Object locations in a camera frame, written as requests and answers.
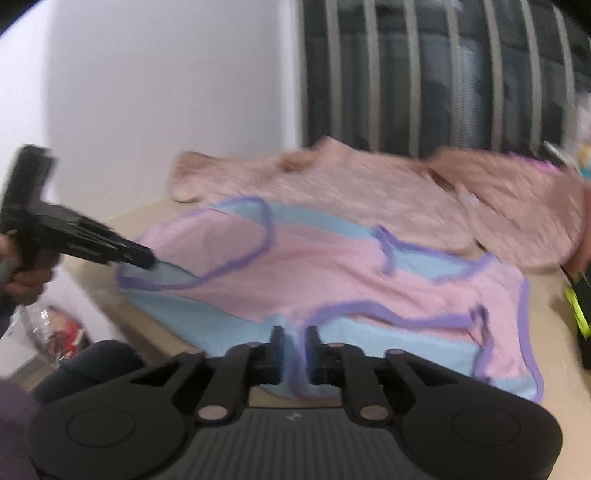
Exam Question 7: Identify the pink blue purple-trimmed garment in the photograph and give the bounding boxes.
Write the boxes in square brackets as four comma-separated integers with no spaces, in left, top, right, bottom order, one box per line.
[115,196,546,402]

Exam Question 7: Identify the clear plastic snack bag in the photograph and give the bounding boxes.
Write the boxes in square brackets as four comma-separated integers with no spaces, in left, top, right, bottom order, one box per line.
[18,302,89,366]

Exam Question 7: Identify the person's purple top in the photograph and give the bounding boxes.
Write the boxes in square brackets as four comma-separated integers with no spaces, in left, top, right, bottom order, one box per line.
[0,378,43,480]

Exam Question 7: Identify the black neon yellow object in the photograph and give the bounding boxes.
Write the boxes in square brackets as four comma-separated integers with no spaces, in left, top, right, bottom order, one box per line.
[563,271,591,343]

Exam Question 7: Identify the steel window railing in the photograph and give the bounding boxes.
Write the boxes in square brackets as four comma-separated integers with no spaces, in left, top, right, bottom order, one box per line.
[323,0,578,157]

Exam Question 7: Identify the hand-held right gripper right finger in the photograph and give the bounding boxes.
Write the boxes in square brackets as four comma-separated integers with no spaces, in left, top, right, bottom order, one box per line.
[306,325,455,423]

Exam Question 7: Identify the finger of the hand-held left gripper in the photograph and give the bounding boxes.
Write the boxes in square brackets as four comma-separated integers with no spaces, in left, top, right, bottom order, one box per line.
[110,234,158,271]

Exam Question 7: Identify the dark framed window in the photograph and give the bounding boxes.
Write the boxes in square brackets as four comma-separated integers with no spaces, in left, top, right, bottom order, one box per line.
[300,0,580,158]

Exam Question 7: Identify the person's left hand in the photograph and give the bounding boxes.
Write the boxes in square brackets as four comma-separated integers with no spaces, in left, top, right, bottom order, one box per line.
[0,236,54,306]

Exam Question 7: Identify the peach pink garment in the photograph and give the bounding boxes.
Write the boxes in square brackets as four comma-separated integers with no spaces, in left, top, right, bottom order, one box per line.
[168,136,481,252]
[427,147,588,276]

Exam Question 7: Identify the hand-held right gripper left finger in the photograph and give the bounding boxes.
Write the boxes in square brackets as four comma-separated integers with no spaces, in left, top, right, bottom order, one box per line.
[131,325,285,423]

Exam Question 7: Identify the person's dark trouser leg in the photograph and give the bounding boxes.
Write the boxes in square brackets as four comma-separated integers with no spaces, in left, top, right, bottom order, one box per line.
[30,339,153,407]

